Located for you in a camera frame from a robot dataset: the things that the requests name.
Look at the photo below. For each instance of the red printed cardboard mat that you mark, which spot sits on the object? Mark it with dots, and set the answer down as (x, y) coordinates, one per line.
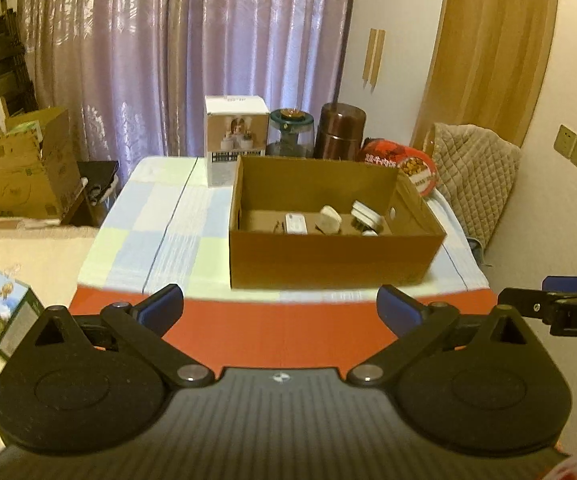
(223, 334)

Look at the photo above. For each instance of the stacked flat cardboard boxes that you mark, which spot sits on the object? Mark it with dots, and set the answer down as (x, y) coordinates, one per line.
(39, 175)

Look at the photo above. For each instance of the black paper bag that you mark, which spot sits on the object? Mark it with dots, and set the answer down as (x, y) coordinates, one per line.
(100, 187)

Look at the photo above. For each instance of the wooden door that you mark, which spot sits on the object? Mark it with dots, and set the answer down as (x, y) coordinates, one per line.
(488, 65)

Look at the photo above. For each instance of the green lidded glass jar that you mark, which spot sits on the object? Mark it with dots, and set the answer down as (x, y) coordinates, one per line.
(291, 133)

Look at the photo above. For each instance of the white rounded remote control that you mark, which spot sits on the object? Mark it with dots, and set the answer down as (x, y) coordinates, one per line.
(295, 223)

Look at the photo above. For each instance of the checkered pastel tablecloth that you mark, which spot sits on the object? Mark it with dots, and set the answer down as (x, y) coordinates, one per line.
(168, 226)

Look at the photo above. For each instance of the white product box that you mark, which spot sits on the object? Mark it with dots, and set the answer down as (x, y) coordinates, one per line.
(234, 126)

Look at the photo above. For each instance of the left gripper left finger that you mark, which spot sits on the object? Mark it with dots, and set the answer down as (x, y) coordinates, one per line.
(139, 330)

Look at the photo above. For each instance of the colourful printed carton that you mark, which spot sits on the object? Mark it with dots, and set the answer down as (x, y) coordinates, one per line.
(20, 308)

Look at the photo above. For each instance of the grey stone-like plug block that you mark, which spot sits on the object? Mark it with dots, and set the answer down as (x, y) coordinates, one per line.
(328, 221)

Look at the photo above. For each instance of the wooden wall hook strip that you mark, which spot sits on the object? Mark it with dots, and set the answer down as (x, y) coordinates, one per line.
(374, 55)

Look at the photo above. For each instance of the wall power sockets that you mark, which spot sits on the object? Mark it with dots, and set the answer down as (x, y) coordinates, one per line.
(565, 144)

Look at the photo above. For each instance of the red instant rice bowl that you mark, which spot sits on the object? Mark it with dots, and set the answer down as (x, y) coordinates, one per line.
(415, 164)

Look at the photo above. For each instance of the purple curtain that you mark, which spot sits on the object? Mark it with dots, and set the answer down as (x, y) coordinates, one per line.
(134, 74)

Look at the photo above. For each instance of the brown cardboard box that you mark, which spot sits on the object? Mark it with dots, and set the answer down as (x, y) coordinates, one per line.
(263, 256)

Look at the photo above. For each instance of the white button remote control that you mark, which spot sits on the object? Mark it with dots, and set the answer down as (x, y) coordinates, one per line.
(366, 218)

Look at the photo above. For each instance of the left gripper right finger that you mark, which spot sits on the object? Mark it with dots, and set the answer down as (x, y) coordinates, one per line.
(420, 329)

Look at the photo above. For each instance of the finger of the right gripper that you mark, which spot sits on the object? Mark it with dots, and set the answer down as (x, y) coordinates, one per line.
(559, 283)
(538, 303)

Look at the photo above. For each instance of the quilted beige cushion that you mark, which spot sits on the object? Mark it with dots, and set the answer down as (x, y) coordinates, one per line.
(476, 172)

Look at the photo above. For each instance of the brown metal thermos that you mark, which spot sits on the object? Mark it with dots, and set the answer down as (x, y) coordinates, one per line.
(340, 131)

